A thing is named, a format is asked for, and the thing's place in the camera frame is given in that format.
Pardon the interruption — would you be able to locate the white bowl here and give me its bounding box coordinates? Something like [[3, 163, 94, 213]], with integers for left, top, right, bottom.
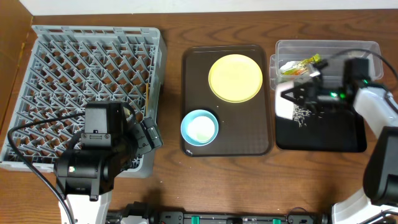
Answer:
[[275, 81, 294, 120]]

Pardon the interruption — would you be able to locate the green snack wrapper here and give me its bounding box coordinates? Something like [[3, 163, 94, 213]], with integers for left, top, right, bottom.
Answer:
[[279, 54, 321, 76]]

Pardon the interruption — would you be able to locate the white napkin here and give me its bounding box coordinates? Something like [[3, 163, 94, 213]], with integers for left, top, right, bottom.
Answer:
[[279, 61, 310, 76]]

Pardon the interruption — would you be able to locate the light blue bowl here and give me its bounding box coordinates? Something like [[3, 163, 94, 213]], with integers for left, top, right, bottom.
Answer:
[[180, 110, 219, 147]]

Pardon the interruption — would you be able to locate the yellow plate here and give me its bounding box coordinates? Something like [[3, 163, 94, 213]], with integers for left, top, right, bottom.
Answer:
[[208, 54, 263, 103]]

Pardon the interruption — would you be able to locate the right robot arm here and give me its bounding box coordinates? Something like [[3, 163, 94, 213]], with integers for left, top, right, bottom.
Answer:
[[275, 58, 397, 224]]

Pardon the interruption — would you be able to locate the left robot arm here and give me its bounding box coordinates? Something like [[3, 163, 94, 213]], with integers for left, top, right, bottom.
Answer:
[[54, 101, 163, 223]]

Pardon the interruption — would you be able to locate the black waste tray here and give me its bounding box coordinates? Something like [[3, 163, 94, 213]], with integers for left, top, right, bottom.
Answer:
[[275, 110, 367, 152]]

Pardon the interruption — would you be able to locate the pile of rice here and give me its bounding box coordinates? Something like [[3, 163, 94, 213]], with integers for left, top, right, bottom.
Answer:
[[292, 105, 312, 128]]

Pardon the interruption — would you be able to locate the clear plastic bin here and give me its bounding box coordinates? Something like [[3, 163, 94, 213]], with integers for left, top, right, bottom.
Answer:
[[269, 40, 384, 90]]

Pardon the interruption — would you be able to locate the wooden chopstick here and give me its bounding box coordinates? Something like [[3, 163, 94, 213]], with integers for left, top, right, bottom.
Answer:
[[145, 83, 149, 117]]

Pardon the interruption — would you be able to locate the brown serving tray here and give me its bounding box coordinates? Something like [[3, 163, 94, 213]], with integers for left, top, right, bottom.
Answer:
[[180, 45, 274, 157]]

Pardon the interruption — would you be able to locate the grey plastic dish rack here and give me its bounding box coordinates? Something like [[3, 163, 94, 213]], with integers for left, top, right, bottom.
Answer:
[[9, 26, 167, 172]]

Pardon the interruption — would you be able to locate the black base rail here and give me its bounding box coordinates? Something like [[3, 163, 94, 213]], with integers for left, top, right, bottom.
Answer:
[[105, 202, 331, 224]]

